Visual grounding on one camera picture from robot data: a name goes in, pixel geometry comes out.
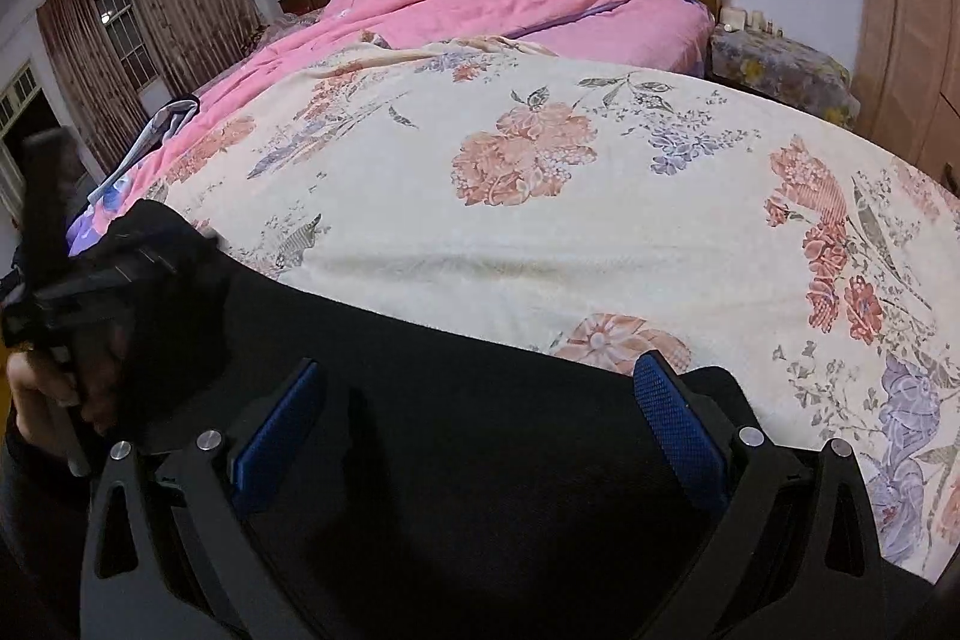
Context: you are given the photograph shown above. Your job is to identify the light wooden wardrobe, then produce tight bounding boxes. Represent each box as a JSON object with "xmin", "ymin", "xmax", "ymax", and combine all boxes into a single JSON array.
[{"xmin": 851, "ymin": 0, "xmax": 960, "ymax": 191}]

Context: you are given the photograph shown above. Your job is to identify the barred window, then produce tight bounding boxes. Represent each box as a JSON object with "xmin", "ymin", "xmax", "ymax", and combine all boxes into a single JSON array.
[{"xmin": 94, "ymin": 0, "xmax": 162, "ymax": 94}]

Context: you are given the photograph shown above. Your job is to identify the striped blue white cloth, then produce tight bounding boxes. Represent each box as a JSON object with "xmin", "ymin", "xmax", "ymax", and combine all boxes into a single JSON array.
[{"xmin": 86, "ymin": 96, "xmax": 202, "ymax": 210}]

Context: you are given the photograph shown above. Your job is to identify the person's left hand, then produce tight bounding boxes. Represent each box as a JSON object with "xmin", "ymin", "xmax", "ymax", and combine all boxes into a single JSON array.
[{"xmin": 7, "ymin": 340, "xmax": 121, "ymax": 453}]

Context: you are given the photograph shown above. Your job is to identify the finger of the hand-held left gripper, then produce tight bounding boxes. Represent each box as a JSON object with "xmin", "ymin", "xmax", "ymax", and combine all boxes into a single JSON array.
[
  {"xmin": 19, "ymin": 130, "xmax": 80, "ymax": 311},
  {"xmin": 45, "ymin": 235, "xmax": 226, "ymax": 326}
]

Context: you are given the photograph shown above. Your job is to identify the black pants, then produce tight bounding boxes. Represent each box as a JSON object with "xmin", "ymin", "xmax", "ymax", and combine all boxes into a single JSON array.
[{"xmin": 67, "ymin": 199, "xmax": 938, "ymax": 640}]

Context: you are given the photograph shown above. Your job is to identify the floral bed sheet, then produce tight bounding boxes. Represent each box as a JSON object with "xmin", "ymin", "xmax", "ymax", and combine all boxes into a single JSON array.
[{"xmin": 150, "ymin": 36, "xmax": 960, "ymax": 581}]

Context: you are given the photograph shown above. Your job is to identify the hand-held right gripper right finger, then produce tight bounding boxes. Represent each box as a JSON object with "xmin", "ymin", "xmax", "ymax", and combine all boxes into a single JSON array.
[{"xmin": 632, "ymin": 351, "xmax": 886, "ymax": 640}]

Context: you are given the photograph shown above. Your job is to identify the nightstand with floral cover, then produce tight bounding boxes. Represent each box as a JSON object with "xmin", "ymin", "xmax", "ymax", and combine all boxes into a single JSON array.
[{"xmin": 709, "ymin": 21, "xmax": 860, "ymax": 127}]

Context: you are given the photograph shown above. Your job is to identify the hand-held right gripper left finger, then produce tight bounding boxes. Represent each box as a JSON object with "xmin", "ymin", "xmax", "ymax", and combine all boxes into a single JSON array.
[{"xmin": 79, "ymin": 356, "xmax": 331, "ymax": 640}]

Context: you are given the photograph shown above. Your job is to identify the pink quilt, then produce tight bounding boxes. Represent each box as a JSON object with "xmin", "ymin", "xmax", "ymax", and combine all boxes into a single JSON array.
[{"xmin": 67, "ymin": 0, "xmax": 713, "ymax": 251}]

